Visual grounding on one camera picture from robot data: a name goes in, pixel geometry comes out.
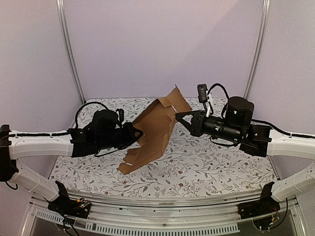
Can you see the brown cardboard paper box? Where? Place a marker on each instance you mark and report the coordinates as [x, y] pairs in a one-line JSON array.
[[157, 122]]

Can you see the right aluminium frame post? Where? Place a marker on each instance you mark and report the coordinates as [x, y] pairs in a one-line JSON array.
[[258, 48]]

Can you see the left aluminium frame post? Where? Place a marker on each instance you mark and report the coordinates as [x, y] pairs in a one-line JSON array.
[[68, 50]]

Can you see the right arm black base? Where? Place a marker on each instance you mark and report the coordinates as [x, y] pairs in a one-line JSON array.
[[264, 205]]

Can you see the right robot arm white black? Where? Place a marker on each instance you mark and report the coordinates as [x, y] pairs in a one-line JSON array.
[[253, 137]]

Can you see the floral patterned table mat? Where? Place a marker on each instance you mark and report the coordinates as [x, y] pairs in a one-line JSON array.
[[190, 167]]

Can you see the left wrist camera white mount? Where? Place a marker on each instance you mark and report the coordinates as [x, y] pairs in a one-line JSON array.
[[121, 115]]

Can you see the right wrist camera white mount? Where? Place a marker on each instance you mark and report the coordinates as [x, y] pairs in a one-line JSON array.
[[205, 97]]

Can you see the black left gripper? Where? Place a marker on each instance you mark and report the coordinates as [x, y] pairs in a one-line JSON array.
[[131, 136]]

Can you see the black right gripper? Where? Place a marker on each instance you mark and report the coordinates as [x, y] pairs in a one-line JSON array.
[[197, 123]]

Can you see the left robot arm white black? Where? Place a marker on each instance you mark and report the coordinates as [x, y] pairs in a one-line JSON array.
[[106, 130]]

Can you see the aluminium front rail frame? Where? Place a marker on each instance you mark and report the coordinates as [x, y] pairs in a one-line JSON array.
[[195, 216]]

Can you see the aluminium frame post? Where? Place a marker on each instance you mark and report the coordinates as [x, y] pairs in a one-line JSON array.
[[258, 48], [68, 50]]

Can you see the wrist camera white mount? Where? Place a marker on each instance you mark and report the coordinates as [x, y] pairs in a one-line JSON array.
[[205, 97], [121, 115]]

